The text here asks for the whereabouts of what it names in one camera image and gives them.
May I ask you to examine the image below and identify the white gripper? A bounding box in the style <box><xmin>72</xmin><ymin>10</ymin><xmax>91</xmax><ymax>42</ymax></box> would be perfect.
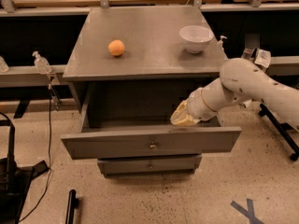
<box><xmin>170</xmin><ymin>88</ymin><xmax>217</xmax><ymax>126</ymax></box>

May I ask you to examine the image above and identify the grey top drawer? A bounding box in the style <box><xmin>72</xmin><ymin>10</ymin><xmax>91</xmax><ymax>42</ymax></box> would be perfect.
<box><xmin>62</xmin><ymin>79</ymin><xmax>241</xmax><ymax>159</ymax></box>

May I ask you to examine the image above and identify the grey drawer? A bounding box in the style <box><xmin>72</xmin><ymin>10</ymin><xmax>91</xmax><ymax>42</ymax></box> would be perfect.
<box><xmin>62</xmin><ymin>79</ymin><xmax>241</xmax><ymax>159</ymax></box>
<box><xmin>98</xmin><ymin>154</ymin><xmax>202</xmax><ymax>175</ymax></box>

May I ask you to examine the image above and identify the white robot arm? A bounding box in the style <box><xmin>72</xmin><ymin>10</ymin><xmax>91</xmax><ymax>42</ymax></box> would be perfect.
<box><xmin>170</xmin><ymin>58</ymin><xmax>299</xmax><ymax>131</ymax></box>

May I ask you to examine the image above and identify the grey bottom drawer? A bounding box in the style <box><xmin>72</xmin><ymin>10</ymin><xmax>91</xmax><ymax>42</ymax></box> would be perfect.
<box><xmin>98</xmin><ymin>154</ymin><xmax>202</xmax><ymax>175</ymax></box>

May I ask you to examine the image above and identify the grey drawer cabinet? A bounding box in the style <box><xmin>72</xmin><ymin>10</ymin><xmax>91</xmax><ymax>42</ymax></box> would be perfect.
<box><xmin>63</xmin><ymin>5</ymin><xmax>235</xmax><ymax>178</ymax></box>

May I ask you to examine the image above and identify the white bowl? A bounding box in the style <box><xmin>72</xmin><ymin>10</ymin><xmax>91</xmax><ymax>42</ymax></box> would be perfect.
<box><xmin>179</xmin><ymin>25</ymin><xmax>214</xmax><ymax>54</ymax></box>

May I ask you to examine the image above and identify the small pump bottle behind cabinet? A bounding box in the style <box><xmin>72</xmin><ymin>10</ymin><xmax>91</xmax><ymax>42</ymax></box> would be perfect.
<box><xmin>217</xmin><ymin>35</ymin><xmax>227</xmax><ymax>51</ymax></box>

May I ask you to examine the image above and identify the clear water bottle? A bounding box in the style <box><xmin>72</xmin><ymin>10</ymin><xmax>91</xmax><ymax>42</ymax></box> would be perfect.
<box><xmin>242</xmin><ymin>48</ymin><xmax>255</xmax><ymax>60</ymax></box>

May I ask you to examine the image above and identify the orange fruit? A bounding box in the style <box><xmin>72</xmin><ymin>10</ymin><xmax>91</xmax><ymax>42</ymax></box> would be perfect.
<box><xmin>108</xmin><ymin>40</ymin><xmax>125</xmax><ymax>57</ymax></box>

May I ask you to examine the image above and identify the black wheeled stand leg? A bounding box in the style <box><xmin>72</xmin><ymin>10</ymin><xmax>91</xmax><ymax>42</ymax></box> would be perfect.
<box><xmin>259</xmin><ymin>104</ymin><xmax>299</xmax><ymax>161</ymax></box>

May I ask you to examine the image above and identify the black tube on floor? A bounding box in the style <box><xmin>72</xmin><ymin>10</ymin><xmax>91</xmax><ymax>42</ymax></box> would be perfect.
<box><xmin>65</xmin><ymin>189</ymin><xmax>79</xmax><ymax>224</ymax></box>

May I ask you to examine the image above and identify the clear sanitizer pump bottle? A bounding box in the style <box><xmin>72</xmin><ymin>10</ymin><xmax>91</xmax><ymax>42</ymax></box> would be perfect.
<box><xmin>33</xmin><ymin>51</ymin><xmax>51</xmax><ymax>75</ymax></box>

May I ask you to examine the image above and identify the black stand base left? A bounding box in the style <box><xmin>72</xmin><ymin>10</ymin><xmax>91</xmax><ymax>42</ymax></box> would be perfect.
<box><xmin>0</xmin><ymin>113</ymin><xmax>50</xmax><ymax>224</ymax></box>

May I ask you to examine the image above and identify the white packet on rail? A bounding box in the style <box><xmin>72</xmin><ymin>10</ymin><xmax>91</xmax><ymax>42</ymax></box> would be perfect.
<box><xmin>254</xmin><ymin>49</ymin><xmax>271</xmax><ymax>68</ymax></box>

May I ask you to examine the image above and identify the black cable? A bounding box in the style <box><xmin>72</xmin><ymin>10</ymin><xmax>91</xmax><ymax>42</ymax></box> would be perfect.
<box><xmin>18</xmin><ymin>83</ymin><xmax>61</xmax><ymax>223</ymax></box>

